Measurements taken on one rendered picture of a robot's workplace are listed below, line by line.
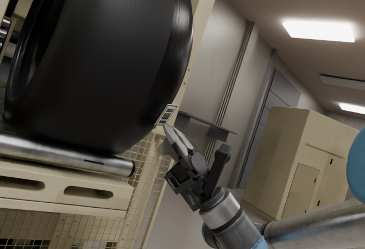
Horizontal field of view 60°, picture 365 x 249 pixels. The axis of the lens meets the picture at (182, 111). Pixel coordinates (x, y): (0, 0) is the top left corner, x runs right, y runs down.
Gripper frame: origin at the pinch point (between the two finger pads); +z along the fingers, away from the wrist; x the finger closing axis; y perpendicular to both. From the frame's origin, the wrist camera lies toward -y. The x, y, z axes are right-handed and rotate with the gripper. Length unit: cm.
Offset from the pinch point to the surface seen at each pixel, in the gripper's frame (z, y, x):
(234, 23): 93, 32, 596
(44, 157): 10.1, 19.7, -16.7
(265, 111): -114, 120, 780
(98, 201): -4.3, 20.9, -10.1
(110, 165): 0.8, 16.1, -5.2
